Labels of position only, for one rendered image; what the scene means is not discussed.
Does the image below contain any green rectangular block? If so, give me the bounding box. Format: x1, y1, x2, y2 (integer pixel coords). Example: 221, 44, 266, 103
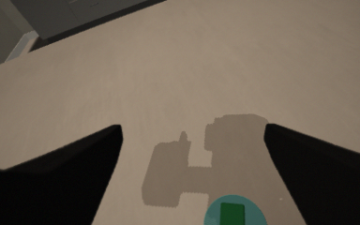
220, 202, 245, 225

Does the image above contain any teal flat circle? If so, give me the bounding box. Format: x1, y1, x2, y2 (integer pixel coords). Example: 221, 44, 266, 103
203, 194, 267, 225

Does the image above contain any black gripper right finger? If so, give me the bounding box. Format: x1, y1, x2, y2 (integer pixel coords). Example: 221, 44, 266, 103
263, 124, 360, 225

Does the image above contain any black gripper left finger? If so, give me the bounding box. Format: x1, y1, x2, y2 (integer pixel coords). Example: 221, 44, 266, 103
0, 125, 123, 225

